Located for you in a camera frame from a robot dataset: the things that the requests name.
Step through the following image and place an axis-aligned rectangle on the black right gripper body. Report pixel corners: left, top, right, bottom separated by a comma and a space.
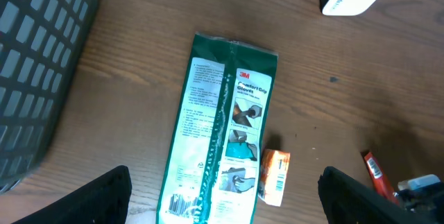
396, 174, 443, 223

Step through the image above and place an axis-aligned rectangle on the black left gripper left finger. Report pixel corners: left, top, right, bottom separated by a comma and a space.
15, 165, 132, 224

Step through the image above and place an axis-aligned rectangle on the orange stick sachet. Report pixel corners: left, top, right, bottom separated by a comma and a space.
364, 152, 399, 205

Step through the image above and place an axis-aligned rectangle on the green 3M cloth package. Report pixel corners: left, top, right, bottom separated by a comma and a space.
156, 33, 278, 223

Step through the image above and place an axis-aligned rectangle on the small orange white box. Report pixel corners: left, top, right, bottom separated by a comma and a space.
258, 149, 291, 207

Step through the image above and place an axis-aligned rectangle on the grey plastic mesh basket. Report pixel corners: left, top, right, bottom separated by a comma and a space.
1, 0, 99, 193

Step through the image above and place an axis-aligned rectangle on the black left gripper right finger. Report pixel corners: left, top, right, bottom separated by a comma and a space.
318, 166, 429, 224

